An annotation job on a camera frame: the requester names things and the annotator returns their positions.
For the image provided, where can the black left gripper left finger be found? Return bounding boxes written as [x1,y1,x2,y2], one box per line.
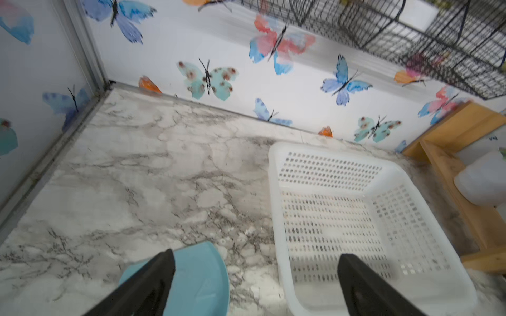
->
[86,249,176,315]

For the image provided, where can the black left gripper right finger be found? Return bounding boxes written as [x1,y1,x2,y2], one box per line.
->
[337,254,424,316]

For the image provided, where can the white plastic perforated basket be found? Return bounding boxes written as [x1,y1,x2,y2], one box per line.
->
[268,142,477,315]

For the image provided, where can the white pot green plant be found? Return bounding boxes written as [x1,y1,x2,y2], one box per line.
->
[453,147,505,207]

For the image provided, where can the wooden corner shelf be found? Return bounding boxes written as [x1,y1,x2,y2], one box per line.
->
[402,102,505,275]

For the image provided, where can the black wire wall basket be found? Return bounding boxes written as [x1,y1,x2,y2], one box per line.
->
[243,1,505,100]

